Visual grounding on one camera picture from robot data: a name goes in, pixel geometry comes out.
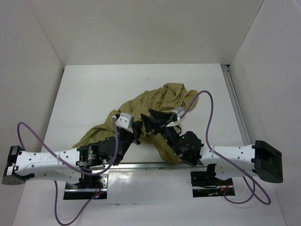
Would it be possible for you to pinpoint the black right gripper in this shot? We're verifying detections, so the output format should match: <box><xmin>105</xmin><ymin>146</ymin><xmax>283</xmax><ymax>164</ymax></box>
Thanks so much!
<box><xmin>140</xmin><ymin>108</ymin><xmax>182</xmax><ymax>155</ymax></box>

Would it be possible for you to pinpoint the khaki zip-up jacket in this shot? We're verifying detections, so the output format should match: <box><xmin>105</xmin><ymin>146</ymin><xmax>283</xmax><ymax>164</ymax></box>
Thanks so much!
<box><xmin>72</xmin><ymin>83</ymin><xmax>198</xmax><ymax>165</ymax></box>

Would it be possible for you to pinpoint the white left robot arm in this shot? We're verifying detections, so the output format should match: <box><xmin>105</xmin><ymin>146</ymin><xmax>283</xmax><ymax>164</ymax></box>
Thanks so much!
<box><xmin>2</xmin><ymin>121</ymin><xmax>143</xmax><ymax>188</ymax></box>

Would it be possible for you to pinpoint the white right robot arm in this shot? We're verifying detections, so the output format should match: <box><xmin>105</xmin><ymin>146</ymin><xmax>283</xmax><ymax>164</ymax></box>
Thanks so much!
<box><xmin>141</xmin><ymin>107</ymin><xmax>283</xmax><ymax>185</ymax></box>

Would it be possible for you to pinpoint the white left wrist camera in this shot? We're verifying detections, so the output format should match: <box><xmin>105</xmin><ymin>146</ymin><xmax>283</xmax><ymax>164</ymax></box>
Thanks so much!
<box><xmin>115</xmin><ymin>113</ymin><xmax>134</xmax><ymax>133</ymax></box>

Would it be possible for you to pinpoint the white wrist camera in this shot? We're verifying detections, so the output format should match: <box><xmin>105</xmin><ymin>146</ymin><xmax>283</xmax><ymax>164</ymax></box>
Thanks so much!
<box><xmin>167</xmin><ymin>106</ymin><xmax>185</xmax><ymax>127</ymax></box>
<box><xmin>115</xmin><ymin>113</ymin><xmax>134</xmax><ymax>133</ymax></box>

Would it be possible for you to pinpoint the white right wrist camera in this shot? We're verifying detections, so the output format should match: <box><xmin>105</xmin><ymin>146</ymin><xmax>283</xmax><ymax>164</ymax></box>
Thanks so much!
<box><xmin>167</xmin><ymin>106</ymin><xmax>185</xmax><ymax>127</ymax></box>

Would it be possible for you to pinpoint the aluminium rail front edge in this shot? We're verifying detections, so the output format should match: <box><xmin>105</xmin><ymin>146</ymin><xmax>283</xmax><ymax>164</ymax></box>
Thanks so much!
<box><xmin>110</xmin><ymin>162</ymin><xmax>206</xmax><ymax>171</ymax></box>

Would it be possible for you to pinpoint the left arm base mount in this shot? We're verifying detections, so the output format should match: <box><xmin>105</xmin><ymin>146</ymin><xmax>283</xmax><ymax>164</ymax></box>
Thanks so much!
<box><xmin>63</xmin><ymin>172</ymin><xmax>109</xmax><ymax>200</ymax></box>

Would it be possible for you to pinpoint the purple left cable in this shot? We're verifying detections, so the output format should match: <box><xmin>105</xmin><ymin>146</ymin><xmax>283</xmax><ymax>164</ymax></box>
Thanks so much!
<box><xmin>17</xmin><ymin>115</ymin><xmax>123</xmax><ymax>226</ymax></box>

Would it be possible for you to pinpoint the purple cable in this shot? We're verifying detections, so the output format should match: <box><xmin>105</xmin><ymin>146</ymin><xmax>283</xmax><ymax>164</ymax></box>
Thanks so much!
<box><xmin>181</xmin><ymin>90</ymin><xmax>271</xmax><ymax>205</ymax></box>
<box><xmin>17</xmin><ymin>115</ymin><xmax>123</xmax><ymax>226</ymax></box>

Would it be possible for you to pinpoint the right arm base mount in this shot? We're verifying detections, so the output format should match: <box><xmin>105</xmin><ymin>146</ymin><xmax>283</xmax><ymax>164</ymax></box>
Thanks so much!
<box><xmin>190</xmin><ymin>164</ymin><xmax>235</xmax><ymax>198</ymax></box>

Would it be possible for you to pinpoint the aluminium rail right side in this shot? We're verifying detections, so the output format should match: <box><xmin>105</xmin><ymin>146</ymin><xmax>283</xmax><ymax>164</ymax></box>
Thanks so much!
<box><xmin>221</xmin><ymin>65</ymin><xmax>252</xmax><ymax>145</ymax></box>

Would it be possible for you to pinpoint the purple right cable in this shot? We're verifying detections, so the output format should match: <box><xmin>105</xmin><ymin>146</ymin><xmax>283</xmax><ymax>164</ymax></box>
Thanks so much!
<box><xmin>181</xmin><ymin>90</ymin><xmax>271</xmax><ymax>205</ymax></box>

